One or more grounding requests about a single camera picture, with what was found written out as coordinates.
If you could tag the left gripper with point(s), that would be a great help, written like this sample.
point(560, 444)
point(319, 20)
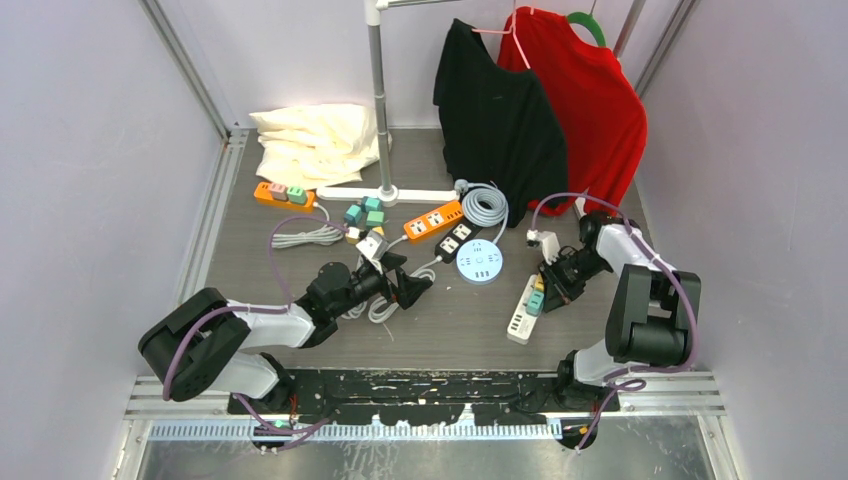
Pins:
point(410, 288)

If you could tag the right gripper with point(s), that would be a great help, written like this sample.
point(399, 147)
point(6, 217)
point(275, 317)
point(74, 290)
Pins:
point(557, 292)

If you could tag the yellow usb charger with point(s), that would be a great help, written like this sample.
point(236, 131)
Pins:
point(353, 235)

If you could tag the white usb power strip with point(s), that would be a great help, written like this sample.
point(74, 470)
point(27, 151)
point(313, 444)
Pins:
point(521, 325)

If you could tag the black power strip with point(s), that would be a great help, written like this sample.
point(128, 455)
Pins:
point(458, 235)

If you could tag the round blue power strip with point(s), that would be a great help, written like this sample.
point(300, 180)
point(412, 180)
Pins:
point(479, 262)

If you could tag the orange power strip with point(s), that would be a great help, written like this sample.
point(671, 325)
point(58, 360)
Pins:
point(434, 222)
point(263, 197)

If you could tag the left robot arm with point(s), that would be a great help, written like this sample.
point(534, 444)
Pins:
point(210, 342)

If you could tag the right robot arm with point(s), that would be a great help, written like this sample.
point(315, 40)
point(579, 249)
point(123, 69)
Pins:
point(652, 318)

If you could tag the white clothes rack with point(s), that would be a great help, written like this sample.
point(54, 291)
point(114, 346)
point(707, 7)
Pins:
point(387, 192)

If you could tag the pink charger on far strip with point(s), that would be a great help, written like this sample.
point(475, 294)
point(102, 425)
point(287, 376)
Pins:
point(279, 192)

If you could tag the cream folded cloth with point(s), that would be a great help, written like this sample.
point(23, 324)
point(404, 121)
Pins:
point(314, 146)

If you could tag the red t-shirt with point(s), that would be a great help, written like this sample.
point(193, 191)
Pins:
point(603, 119)

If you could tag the black t-shirt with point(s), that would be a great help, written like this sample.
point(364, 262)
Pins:
point(498, 126)

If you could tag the pink hanger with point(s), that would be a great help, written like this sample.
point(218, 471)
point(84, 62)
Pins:
point(511, 33)

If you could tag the green hanger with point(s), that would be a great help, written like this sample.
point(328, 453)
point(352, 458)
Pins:
point(587, 21)

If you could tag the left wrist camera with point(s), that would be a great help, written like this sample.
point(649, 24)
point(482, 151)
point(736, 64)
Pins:
point(372, 247)

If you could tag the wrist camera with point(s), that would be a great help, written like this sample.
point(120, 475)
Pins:
point(372, 247)
point(546, 242)

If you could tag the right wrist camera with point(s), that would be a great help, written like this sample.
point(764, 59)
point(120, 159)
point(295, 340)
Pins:
point(546, 242)

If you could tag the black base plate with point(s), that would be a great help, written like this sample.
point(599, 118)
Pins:
point(391, 405)

